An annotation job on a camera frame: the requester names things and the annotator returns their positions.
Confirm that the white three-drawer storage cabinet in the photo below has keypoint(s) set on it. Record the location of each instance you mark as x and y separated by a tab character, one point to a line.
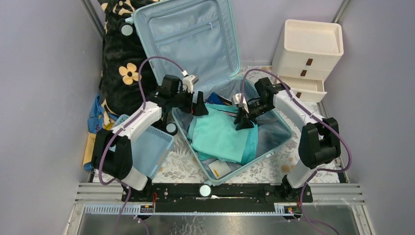
306	54

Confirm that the black floral plush blanket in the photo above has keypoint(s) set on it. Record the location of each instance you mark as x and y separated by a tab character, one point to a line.
122	80

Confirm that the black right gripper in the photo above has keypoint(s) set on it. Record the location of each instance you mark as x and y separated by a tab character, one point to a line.
244	124

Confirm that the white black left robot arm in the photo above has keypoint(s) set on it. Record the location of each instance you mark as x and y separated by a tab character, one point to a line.
158	103

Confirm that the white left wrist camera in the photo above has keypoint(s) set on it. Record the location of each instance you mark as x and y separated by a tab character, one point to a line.
189	80

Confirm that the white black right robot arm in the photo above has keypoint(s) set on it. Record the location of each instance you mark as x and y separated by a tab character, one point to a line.
320	142

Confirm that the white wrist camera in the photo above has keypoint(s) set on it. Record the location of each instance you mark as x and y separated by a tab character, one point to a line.
189	80
239	100

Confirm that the teal cloth top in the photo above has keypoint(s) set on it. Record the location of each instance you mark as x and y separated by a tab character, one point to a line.
217	136

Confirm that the light blue perforated plastic basket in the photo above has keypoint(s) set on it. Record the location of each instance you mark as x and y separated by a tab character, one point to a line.
134	161

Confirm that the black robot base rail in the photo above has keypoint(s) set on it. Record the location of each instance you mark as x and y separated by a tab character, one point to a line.
225	198

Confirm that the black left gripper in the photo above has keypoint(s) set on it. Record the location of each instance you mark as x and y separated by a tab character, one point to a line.
191	101

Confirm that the light blue ribbed suitcase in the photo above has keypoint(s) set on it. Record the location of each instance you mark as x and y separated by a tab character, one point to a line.
199	36

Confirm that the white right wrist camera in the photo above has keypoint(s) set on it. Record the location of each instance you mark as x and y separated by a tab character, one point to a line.
239	100

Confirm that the blue yellow cloth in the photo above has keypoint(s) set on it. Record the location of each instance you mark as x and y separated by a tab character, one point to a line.
100	118

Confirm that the dark blue flat item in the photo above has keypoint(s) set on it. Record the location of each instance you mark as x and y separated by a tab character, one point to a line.
214	98

